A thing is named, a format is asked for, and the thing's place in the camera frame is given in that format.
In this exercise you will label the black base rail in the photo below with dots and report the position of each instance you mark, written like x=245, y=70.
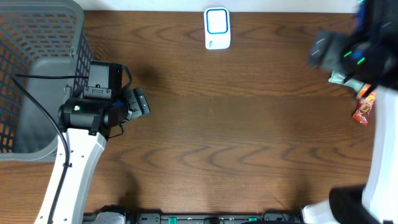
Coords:
x=117, y=214

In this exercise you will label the grey plastic basket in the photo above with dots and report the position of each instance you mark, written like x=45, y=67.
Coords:
x=43, y=46

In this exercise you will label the orange snack bar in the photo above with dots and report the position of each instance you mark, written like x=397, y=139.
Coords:
x=362, y=112

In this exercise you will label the green wipes packet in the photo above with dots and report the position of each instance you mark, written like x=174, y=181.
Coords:
x=338, y=78

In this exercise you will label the white barcode scanner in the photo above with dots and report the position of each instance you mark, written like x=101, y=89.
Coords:
x=217, y=28

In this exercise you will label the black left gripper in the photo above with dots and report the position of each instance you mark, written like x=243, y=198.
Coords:
x=137, y=102

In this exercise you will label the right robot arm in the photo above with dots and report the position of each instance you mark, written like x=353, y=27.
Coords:
x=368, y=55

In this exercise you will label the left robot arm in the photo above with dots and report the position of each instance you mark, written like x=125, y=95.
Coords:
x=84, y=124

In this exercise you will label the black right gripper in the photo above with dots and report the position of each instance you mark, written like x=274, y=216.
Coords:
x=331, y=57

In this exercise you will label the small orange packet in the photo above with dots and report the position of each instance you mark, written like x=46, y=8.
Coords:
x=364, y=97

